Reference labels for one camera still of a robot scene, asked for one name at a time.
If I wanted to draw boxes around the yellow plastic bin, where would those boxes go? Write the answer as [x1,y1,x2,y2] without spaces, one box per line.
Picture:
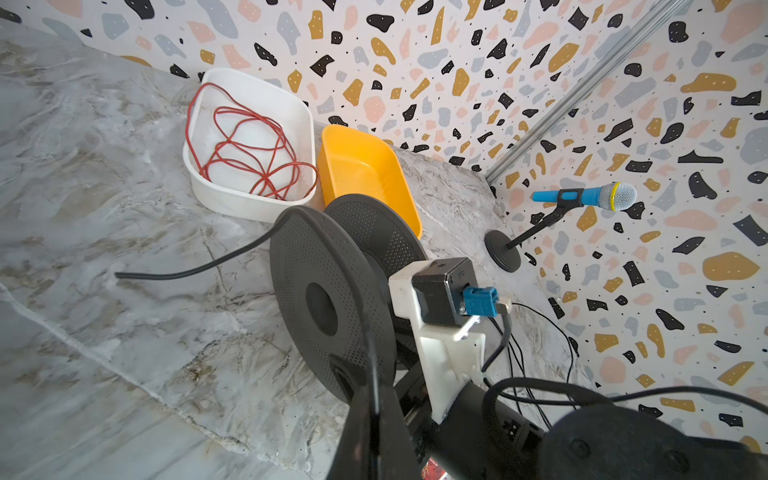
[317,125,423,238]

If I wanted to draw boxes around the black microphone stand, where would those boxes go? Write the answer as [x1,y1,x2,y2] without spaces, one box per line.
[484,201,583,273]

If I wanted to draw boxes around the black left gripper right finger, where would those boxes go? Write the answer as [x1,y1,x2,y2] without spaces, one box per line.
[376,384,421,480]

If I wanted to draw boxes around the aluminium corner rail right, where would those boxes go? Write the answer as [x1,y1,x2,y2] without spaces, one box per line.
[485,0,691,185]

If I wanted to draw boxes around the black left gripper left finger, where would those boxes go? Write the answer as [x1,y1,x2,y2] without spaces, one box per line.
[327,355,380,479]

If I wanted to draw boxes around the red cable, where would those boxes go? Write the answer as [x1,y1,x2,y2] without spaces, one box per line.
[185,82,319,202]

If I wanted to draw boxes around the blue toy microphone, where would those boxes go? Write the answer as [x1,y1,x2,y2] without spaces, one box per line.
[531,183,637,211]

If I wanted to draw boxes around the black cable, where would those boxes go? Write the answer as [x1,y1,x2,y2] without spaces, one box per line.
[114,206,382,421]

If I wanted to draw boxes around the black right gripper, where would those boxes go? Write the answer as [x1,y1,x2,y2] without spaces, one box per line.
[395,362,436,432]

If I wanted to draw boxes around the white plastic bin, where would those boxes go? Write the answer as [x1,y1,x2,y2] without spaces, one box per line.
[182,68,320,223]

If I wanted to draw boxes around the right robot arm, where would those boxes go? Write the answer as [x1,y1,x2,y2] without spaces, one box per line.
[393,296,767,479]

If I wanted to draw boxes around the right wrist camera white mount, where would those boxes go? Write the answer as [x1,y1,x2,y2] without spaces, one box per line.
[388,257,512,424]

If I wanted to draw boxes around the grey perforated cable spool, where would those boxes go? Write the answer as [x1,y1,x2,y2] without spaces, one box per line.
[270,194,426,403]

